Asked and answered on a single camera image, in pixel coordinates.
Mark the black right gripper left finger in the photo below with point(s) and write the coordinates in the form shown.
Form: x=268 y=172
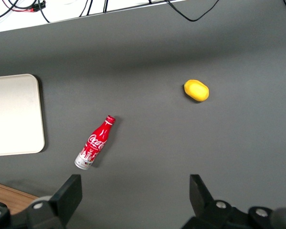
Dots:
x=66 y=198

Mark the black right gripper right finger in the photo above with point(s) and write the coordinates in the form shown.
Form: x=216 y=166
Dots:
x=200 y=198

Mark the wooden drawer cabinet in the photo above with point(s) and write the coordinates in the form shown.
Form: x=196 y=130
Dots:
x=11 y=195

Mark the red Coca-Cola bottle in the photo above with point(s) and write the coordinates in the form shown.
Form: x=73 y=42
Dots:
x=96 y=140

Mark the beige plastic tray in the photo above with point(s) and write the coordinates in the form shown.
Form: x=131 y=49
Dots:
x=13 y=114

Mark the yellow lemon toy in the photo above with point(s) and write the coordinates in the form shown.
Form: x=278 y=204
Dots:
x=196 y=91

